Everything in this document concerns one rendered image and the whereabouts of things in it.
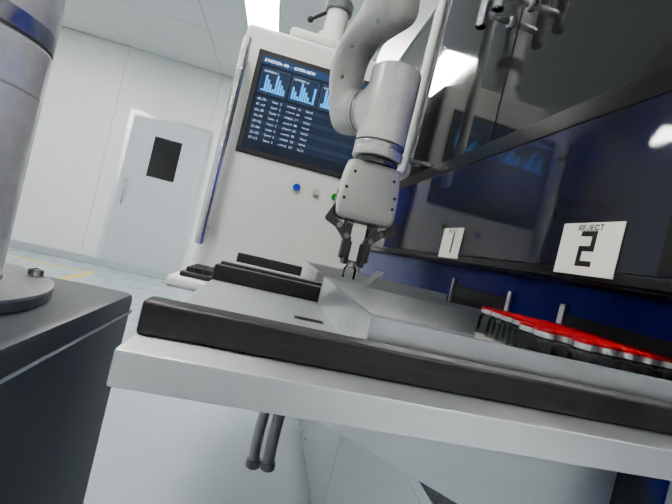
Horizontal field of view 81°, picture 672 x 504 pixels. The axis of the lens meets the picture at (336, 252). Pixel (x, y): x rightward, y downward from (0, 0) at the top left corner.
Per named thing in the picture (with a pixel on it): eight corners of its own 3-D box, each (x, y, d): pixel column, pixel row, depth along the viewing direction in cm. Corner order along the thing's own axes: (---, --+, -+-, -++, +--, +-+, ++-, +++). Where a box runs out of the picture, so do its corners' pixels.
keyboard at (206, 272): (331, 301, 115) (333, 293, 115) (337, 310, 101) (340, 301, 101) (192, 270, 110) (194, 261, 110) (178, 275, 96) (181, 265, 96)
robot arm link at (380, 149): (397, 158, 71) (393, 174, 71) (350, 145, 70) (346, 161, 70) (413, 148, 63) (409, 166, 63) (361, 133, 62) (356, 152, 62)
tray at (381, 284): (443, 308, 92) (446, 294, 92) (509, 337, 66) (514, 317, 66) (300, 276, 86) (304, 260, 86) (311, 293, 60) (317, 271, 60)
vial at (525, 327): (523, 366, 41) (533, 323, 41) (537, 374, 39) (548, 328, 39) (504, 362, 40) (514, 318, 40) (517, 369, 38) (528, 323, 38)
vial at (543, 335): (537, 374, 38) (548, 328, 38) (553, 382, 36) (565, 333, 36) (517, 370, 38) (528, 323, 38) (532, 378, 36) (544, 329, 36)
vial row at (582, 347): (485, 341, 52) (493, 307, 52) (593, 396, 34) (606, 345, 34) (469, 338, 52) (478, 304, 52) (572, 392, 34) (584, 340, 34)
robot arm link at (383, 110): (341, 137, 67) (387, 136, 61) (359, 60, 66) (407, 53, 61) (369, 153, 73) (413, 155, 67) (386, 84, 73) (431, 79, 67)
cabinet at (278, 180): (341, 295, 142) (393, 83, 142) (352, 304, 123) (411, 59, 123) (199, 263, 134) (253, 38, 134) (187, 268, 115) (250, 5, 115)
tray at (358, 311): (541, 351, 58) (547, 328, 58) (754, 443, 32) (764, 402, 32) (317, 302, 53) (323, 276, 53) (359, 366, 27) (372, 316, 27)
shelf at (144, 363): (432, 312, 97) (434, 305, 97) (833, 508, 27) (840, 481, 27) (235, 268, 89) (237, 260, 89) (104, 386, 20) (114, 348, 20)
